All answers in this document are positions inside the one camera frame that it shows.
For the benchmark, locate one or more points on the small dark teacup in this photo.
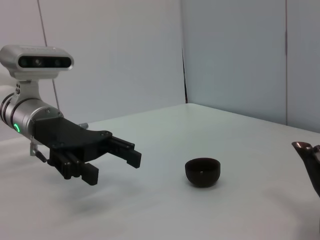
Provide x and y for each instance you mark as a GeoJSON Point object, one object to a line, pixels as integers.
{"type": "Point", "coordinates": [203, 172]}

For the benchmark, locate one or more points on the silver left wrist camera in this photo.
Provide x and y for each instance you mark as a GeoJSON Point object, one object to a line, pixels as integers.
{"type": "Point", "coordinates": [37, 62]}

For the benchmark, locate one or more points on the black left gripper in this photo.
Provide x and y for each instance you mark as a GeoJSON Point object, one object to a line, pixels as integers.
{"type": "Point", "coordinates": [65, 135]}

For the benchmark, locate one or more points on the silver connector plug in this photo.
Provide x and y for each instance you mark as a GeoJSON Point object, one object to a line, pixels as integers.
{"type": "Point", "coordinates": [83, 125]}

